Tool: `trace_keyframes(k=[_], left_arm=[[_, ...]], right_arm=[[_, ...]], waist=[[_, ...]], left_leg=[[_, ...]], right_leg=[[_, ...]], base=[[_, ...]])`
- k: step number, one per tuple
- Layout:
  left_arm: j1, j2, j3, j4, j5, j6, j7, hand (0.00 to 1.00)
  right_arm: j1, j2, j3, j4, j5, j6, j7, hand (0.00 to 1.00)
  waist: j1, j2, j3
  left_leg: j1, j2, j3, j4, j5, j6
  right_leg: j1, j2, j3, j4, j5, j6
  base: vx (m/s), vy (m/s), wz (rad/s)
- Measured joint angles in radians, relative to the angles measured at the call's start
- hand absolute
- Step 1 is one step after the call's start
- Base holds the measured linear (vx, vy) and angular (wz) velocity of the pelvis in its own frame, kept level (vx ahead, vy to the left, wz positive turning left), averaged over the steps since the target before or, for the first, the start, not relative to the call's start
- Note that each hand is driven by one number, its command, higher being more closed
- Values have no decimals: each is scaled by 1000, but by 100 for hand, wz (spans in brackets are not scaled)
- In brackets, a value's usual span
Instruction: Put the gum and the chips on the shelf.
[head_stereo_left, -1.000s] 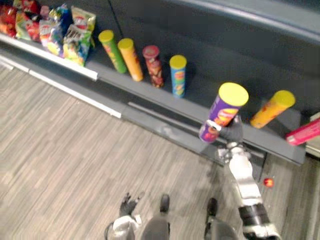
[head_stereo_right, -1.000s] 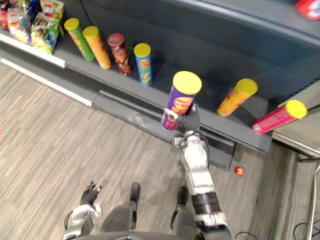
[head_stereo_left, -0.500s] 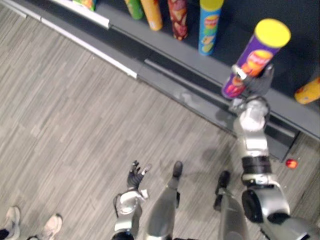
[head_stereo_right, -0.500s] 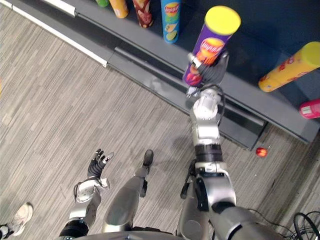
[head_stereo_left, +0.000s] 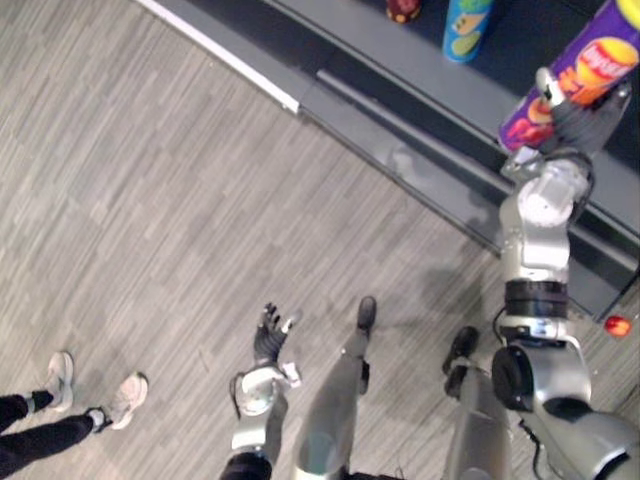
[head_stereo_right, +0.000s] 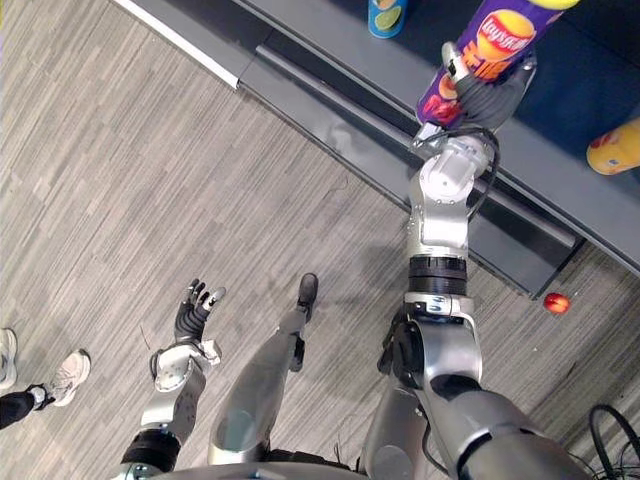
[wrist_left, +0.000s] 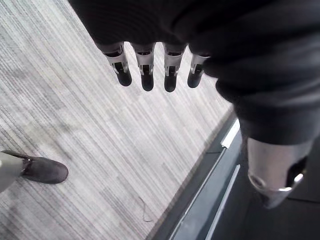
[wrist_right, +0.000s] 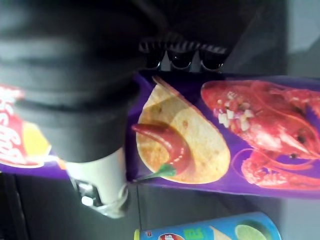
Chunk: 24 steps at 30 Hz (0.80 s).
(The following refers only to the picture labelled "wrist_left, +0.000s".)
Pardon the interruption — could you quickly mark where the silver robot leg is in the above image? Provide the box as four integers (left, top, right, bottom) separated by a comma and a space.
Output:
0, 151, 25, 193

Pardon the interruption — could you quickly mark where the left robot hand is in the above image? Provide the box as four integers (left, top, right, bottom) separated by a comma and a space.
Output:
67, 0, 320, 210

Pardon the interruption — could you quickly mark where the dark robot foot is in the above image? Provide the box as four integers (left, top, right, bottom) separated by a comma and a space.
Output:
0, 149, 69, 185

